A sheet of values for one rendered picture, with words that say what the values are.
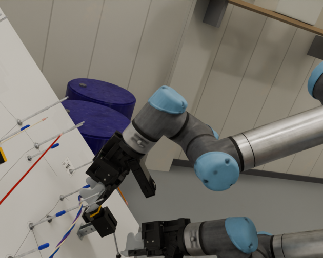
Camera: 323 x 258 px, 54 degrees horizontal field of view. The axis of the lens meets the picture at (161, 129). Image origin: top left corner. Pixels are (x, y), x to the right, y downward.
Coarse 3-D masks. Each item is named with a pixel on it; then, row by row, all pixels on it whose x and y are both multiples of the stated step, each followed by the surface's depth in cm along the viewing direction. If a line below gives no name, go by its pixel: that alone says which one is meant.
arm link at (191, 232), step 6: (198, 222) 74; (186, 228) 74; (192, 228) 73; (198, 228) 72; (186, 234) 73; (192, 234) 72; (198, 234) 79; (186, 240) 72; (192, 240) 71; (198, 240) 70; (186, 246) 72; (192, 246) 71; (198, 246) 70; (192, 252) 72; (198, 252) 71
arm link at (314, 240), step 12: (264, 240) 78; (276, 240) 76; (288, 240) 74; (300, 240) 72; (312, 240) 71; (264, 252) 76; (276, 252) 75; (288, 252) 73; (300, 252) 71; (312, 252) 70
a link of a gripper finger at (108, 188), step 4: (116, 180) 74; (112, 184) 74; (116, 184) 74; (108, 188) 73; (112, 188) 73; (104, 192) 74; (108, 192) 73; (100, 196) 75; (104, 196) 74; (108, 196) 73; (96, 200) 75; (104, 200) 74; (100, 204) 75
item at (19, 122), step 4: (60, 100) 75; (52, 104) 76; (44, 108) 77; (48, 108) 76; (36, 112) 77; (40, 112) 77; (28, 116) 78; (32, 116) 78; (16, 120) 78; (20, 120) 78; (24, 120) 78; (20, 124) 78
